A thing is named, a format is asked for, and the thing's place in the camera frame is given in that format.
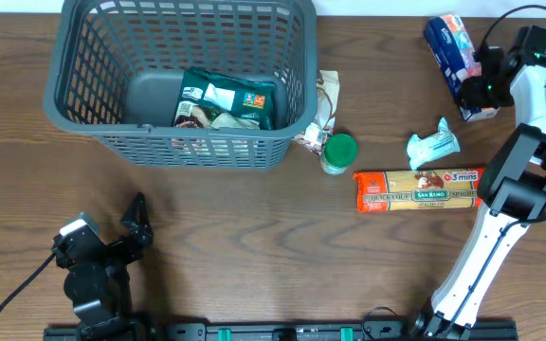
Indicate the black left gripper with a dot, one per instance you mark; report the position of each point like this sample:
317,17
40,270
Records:
132,248

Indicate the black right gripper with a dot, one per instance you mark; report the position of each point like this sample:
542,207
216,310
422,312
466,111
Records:
474,96

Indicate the blue Kleenex tissue multipack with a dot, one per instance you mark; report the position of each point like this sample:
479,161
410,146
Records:
453,50

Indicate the mint toilet tissue pack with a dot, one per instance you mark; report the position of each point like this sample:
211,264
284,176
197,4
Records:
441,144

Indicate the orange quick cook spaghetti pack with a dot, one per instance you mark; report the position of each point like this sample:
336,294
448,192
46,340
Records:
389,190

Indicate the dark green snack bag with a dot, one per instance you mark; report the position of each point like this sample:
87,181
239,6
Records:
214,101

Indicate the green lidded pesto jar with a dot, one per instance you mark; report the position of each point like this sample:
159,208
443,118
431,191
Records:
339,152

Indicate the brown snack packet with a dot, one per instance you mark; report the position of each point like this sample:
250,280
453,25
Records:
315,136

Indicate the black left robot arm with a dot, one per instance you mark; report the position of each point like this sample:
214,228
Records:
98,283

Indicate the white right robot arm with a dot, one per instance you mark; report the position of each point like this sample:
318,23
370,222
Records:
512,189

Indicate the grey plastic lattice basket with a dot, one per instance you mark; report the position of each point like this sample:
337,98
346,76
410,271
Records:
117,68

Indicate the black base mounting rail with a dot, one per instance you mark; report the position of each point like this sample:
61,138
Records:
369,330

